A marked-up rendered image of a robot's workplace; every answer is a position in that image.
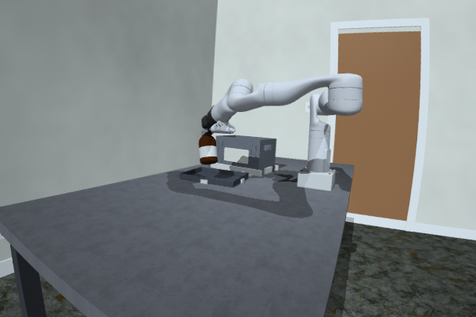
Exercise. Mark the brown glass bottle with white label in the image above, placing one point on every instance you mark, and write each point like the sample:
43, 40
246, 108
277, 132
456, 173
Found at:
208, 149

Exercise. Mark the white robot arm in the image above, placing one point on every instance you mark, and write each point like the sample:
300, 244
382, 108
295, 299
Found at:
344, 98

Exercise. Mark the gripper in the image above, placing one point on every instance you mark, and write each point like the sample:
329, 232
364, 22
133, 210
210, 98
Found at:
216, 123

